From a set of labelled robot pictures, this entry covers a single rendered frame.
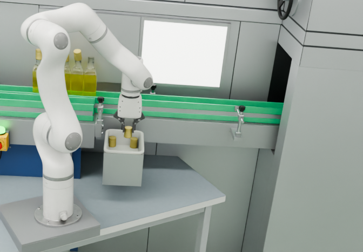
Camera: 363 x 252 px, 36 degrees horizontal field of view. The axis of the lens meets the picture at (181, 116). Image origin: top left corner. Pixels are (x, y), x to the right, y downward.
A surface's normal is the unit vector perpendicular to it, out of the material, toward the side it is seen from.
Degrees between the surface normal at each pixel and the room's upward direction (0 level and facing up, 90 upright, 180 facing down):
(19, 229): 3
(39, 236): 3
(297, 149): 90
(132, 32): 90
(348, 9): 90
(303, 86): 90
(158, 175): 0
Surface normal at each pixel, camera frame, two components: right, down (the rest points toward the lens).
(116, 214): 0.10, -0.91
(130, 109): 0.11, 0.44
